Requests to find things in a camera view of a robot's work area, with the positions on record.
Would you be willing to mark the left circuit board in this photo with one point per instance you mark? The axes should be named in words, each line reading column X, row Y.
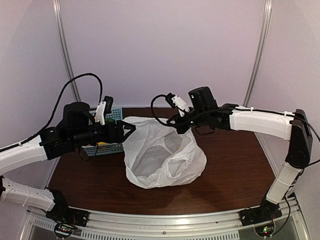
column 63, row 231

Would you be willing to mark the left aluminium corner post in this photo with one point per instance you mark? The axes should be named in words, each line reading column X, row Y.
column 62, row 38

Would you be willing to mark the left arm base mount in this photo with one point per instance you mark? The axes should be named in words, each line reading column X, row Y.
column 62, row 213

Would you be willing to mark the right circuit board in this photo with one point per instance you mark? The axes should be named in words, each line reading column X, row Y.
column 264, row 230

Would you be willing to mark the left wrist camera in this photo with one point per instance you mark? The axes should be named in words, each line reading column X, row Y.
column 103, row 108

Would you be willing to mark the circuit board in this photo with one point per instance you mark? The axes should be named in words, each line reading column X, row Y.
column 264, row 230
column 63, row 231

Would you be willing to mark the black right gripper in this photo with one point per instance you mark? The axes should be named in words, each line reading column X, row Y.
column 181, row 129

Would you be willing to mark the light blue plastic basket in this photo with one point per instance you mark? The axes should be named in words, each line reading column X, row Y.
column 113, row 148

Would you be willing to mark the right aluminium corner post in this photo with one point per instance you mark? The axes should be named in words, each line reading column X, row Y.
column 263, row 36

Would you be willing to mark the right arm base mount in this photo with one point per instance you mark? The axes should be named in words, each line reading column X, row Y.
column 265, row 212

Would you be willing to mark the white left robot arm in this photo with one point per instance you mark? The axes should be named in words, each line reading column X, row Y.
column 19, row 155

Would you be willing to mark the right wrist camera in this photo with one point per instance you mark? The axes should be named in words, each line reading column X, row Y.
column 176, row 101

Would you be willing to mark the aluminium front rail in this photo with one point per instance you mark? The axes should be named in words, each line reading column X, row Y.
column 224, row 225

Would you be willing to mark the yellow banana bunch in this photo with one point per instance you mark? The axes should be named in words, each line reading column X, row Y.
column 102, row 143

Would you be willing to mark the aluminium corner post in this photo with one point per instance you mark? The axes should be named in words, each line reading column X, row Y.
column 263, row 36
column 62, row 38

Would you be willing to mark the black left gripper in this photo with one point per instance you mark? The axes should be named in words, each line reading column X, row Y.
column 110, row 138

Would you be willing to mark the green fruit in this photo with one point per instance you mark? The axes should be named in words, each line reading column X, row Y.
column 110, row 120

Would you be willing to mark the white plastic bag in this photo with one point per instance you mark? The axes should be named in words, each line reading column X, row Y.
column 151, row 158

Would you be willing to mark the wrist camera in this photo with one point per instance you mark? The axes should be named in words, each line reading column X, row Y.
column 176, row 101
column 103, row 108

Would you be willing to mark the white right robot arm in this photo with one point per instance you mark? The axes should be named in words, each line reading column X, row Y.
column 289, row 126

